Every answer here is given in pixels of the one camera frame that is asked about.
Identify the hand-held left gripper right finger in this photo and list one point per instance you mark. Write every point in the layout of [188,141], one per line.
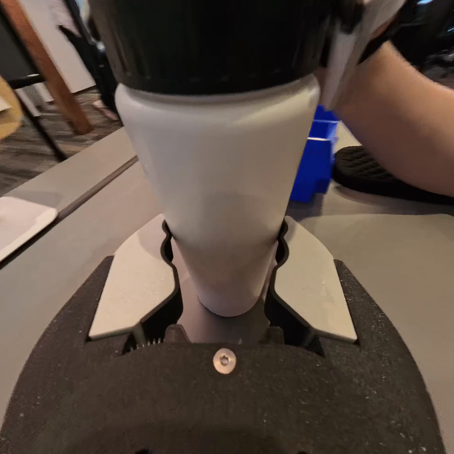
[315,291]

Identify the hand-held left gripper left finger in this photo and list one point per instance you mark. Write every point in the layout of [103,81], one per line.
[138,283]

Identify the blue plastic bin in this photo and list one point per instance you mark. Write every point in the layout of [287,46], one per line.
[312,166]

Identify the black bottle lid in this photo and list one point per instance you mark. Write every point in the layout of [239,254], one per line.
[220,42]

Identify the white plastic bottle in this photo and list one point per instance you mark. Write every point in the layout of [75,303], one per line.
[220,177]

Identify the person's right forearm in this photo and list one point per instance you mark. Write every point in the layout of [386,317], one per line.
[408,152]

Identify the person's right hand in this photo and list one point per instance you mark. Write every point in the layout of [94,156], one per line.
[383,85]

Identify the black mesh office chair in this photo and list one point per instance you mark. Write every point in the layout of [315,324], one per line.
[432,35]

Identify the instruction board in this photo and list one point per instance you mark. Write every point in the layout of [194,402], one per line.
[9,117]

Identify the wooden post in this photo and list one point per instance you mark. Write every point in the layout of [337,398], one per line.
[53,78]

